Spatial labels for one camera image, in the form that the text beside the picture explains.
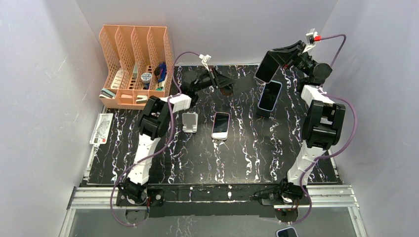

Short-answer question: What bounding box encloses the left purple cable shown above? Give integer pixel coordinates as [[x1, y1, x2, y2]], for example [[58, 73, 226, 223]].
[[110, 51, 204, 228]]

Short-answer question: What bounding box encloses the white case phone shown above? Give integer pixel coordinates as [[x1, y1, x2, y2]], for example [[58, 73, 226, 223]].
[[211, 112, 230, 141]]

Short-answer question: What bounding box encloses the white stapler in organizer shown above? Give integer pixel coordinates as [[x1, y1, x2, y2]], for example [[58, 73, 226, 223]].
[[135, 95, 148, 104]]

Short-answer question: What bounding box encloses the round base black phone stand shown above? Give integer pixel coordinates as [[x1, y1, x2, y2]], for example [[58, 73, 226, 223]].
[[220, 86, 234, 96]]

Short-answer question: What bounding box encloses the white phone stand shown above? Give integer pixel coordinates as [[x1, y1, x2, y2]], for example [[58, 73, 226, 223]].
[[182, 112, 198, 133]]

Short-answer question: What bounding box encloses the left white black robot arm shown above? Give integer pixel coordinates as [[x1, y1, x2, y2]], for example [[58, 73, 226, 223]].
[[115, 67, 235, 205]]

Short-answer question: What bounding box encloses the purple cable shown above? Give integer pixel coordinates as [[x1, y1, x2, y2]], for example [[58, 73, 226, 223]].
[[294, 34, 358, 226], [110, 51, 204, 228]]

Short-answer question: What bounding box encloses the phone at bottom edge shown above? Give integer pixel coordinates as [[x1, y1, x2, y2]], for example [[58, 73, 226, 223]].
[[276, 227, 298, 237]]

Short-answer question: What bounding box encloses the blue case phone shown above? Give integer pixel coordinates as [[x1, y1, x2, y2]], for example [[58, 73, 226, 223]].
[[258, 80, 282, 112]]

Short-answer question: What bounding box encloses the teal white eraser block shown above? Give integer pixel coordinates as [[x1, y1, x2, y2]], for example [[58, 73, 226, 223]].
[[99, 88, 116, 99]]

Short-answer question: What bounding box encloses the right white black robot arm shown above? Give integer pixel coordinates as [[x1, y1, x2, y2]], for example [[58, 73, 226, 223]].
[[253, 40, 346, 205]]

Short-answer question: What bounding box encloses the round blue white tin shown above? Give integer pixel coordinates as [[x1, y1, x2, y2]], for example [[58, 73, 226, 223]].
[[140, 72, 152, 84]]

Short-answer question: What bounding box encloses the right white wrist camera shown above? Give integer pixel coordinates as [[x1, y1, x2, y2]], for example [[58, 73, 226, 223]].
[[305, 28, 322, 51]]

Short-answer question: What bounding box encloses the blue black item in organizer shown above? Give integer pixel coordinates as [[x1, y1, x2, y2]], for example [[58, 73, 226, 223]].
[[154, 62, 167, 82]]

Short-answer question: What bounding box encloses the orange plastic file organizer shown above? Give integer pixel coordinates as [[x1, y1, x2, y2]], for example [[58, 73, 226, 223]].
[[99, 25, 174, 110]]

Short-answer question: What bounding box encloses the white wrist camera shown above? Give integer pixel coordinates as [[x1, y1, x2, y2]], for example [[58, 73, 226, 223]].
[[305, 28, 322, 51], [199, 54, 211, 71]]

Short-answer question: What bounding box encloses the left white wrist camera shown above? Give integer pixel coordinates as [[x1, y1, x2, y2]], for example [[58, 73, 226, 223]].
[[199, 54, 211, 71]]

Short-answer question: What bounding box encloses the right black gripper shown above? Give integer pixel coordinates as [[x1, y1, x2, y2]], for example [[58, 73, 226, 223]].
[[268, 40, 317, 76]]

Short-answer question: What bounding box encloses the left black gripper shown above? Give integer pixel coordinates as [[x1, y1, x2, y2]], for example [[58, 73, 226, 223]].
[[194, 67, 236, 93]]

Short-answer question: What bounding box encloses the white printed packet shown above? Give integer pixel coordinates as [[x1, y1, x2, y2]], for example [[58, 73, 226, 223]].
[[89, 113, 114, 147]]

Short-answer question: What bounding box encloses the clear case phone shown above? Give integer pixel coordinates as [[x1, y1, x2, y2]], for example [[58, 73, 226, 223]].
[[254, 51, 280, 83]]

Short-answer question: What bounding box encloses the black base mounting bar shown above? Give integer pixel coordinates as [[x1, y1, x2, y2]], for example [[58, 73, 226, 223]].
[[115, 183, 299, 219]]

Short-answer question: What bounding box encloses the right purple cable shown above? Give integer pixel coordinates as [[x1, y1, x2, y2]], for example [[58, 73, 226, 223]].
[[294, 34, 358, 226]]

